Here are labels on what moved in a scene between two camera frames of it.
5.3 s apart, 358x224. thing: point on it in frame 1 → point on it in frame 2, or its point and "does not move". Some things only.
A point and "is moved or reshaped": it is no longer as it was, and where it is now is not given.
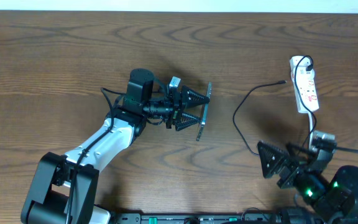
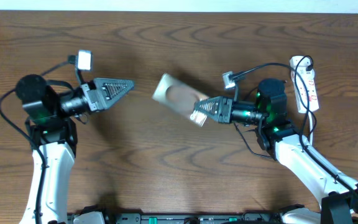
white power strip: x=306 y=81 does not move
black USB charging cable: x=309 y=69 → x=296 y=67
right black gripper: x=281 y=157 → x=224 y=109
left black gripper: x=175 y=111 → x=96 y=94
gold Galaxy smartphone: x=204 y=114 is moved or reshaped
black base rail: x=260 y=218 does not move
